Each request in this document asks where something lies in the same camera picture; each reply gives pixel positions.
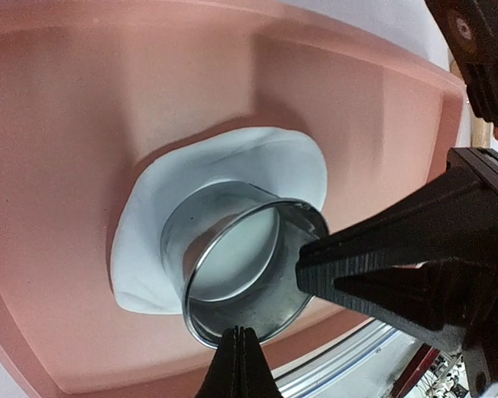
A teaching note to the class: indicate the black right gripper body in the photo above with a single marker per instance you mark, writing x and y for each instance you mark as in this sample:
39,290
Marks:
470,29

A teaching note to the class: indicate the white dough piece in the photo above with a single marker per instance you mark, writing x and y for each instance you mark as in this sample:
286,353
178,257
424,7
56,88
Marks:
284,162

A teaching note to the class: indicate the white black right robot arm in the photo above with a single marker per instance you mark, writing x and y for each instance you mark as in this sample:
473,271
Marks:
481,373

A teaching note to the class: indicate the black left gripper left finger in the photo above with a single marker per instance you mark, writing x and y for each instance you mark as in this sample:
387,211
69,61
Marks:
222,379

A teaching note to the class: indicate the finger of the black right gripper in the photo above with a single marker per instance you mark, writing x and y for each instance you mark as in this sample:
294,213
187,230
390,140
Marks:
428,264

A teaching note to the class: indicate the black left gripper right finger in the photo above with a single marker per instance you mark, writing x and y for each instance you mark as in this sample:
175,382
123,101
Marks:
255,378

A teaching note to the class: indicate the wooden rolling pin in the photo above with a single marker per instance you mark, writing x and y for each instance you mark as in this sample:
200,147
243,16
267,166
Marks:
473,132

